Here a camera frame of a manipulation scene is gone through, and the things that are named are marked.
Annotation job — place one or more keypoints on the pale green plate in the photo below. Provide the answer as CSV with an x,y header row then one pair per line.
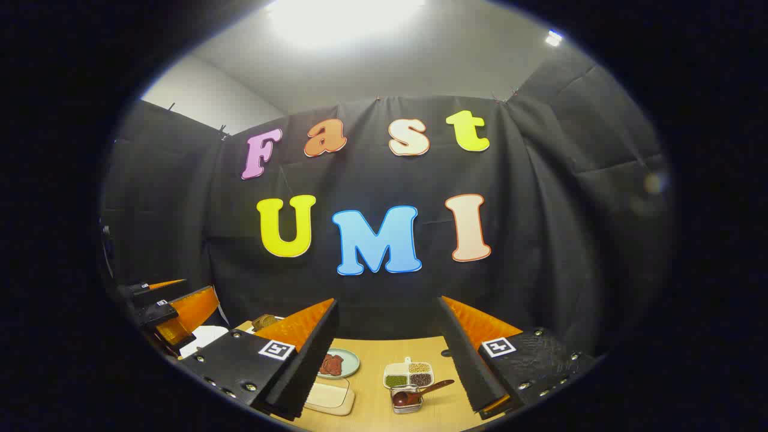
x,y
351,360

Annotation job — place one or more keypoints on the black backdrop cloth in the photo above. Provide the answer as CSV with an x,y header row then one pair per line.
x,y
372,180

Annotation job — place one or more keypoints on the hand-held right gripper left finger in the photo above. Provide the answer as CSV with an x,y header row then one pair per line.
x,y
306,366

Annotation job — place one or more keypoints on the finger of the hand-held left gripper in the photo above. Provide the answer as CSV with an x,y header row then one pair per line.
x,y
150,293
186,315

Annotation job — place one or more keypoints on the white toaster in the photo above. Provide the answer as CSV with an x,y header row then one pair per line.
x,y
249,329

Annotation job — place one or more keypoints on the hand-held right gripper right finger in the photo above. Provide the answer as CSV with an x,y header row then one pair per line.
x,y
468,360

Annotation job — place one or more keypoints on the white divided grain dish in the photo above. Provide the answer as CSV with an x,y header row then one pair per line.
x,y
408,372

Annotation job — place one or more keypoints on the ceiling light panel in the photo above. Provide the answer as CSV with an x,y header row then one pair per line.
x,y
342,18

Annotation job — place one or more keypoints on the brown bread slices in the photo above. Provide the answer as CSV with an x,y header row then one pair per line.
x,y
264,322

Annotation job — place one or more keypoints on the brown meat slices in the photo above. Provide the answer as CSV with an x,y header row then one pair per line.
x,y
332,364

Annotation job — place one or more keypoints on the brown wooden spoon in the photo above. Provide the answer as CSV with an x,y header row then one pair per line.
x,y
420,393

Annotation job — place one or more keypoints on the cream cutting board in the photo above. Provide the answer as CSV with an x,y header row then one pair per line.
x,y
329,397

